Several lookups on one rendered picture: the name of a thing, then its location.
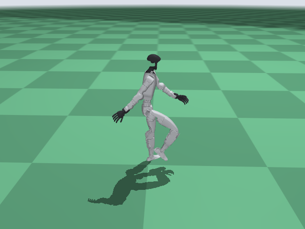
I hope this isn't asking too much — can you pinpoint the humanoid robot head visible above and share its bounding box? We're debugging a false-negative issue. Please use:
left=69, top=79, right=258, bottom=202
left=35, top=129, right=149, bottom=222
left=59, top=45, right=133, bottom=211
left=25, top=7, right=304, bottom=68
left=146, top=54, right=161, bottom=73

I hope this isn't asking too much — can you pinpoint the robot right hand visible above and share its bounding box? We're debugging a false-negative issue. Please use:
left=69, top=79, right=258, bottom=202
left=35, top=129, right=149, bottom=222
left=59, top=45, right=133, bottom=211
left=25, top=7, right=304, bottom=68
left=112, top=108, right=130, bottom=123

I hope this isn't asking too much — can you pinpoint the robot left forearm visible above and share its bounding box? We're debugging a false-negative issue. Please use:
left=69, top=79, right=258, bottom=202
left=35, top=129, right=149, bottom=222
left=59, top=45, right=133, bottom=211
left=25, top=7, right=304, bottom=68
left=163, top=85, right=177, bottom=98

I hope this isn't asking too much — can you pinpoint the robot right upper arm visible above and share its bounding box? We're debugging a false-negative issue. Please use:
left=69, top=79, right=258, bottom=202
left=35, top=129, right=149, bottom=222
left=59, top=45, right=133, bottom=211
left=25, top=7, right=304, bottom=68
left=137, top=75, right=154, bottom=100

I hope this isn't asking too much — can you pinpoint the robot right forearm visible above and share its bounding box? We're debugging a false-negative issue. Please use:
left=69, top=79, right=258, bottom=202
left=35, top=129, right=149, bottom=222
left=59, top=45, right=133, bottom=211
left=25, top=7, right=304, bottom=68
left=124, top=93, right=142, bottom=112

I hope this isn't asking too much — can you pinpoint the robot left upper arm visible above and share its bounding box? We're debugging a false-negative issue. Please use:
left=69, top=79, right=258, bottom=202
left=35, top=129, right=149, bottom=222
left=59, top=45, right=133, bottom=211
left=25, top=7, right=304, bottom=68
left=154, top=71, right=164, bottom=90

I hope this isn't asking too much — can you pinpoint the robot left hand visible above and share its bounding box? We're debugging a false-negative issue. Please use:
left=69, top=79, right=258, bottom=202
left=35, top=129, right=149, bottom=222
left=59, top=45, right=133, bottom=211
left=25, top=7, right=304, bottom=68
left=173, top=93, right=189, bottom=105

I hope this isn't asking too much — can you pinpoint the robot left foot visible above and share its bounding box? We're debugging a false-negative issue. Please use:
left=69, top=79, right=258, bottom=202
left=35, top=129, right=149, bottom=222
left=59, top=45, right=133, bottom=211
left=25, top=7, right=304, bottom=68
left=146, top=155, right=160, bottom=161

